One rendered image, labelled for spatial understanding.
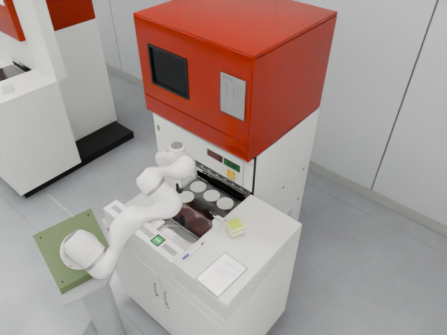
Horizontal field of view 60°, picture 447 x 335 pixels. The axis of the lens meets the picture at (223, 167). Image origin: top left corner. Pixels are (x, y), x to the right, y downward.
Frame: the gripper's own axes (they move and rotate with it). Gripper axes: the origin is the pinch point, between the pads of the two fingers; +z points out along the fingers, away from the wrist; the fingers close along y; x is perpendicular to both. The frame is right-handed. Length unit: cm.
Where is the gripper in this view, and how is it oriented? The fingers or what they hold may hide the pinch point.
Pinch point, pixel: (179, 189)
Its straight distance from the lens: 218.6
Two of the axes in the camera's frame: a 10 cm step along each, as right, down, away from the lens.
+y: -0.6, 6.6, -7.5
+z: -0.3, 7.5, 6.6
